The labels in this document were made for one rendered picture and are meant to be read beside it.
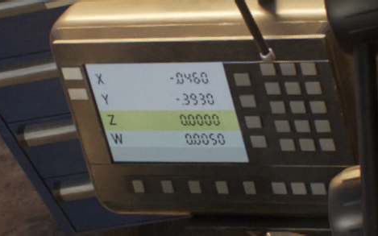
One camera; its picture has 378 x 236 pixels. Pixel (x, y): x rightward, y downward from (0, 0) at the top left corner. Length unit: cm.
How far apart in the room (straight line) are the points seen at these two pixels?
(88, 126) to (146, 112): 7
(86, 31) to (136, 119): 10
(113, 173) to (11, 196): 174
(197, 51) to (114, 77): 11
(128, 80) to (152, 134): 6
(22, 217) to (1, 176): 12
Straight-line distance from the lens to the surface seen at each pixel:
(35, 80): 345
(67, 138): 350
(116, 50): 226
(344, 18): 141
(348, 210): 145
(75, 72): 230
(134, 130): 231
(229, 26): 221
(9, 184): 411
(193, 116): 227
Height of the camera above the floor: 277
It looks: 43 degrees down
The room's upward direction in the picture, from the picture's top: 29 degrees counter-clockwise
